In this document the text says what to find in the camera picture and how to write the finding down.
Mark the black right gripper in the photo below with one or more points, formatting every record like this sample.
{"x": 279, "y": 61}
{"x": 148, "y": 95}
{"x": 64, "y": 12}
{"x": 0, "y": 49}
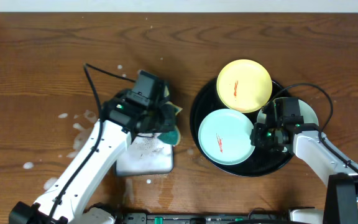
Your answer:
{"x": 257, "y": 140}

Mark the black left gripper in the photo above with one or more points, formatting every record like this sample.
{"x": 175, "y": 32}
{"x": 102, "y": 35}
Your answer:
{"x": 165, "y": 118}

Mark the green yellow sponge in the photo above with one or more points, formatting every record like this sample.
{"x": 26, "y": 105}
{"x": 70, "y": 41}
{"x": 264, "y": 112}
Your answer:
{"x": 172, "y": 137}

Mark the pale green plate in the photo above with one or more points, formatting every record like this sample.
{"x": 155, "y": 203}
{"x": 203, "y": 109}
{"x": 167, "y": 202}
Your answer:
{"x": 309, "y": 116}

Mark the light blue plate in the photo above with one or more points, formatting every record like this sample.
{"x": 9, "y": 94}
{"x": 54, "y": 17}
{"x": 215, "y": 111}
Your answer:
{"x": 224, "y": 136}

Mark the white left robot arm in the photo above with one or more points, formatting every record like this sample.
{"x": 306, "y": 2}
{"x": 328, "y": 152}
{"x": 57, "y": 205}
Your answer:
{"x": 65, "y": 201}

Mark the round black tray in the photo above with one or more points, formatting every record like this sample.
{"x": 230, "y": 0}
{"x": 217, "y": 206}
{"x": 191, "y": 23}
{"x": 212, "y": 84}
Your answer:
{"x": 259, "y": 163}

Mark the rectangular soapy water tray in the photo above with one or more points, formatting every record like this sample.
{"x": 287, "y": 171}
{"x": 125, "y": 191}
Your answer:
{"x": 147, "y": 155}

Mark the yellow plate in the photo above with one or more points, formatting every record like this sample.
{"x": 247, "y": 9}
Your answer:
{"x": 244, "y": 85}

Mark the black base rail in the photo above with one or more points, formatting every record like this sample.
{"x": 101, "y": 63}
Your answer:
{"x": 144, "y": 218}

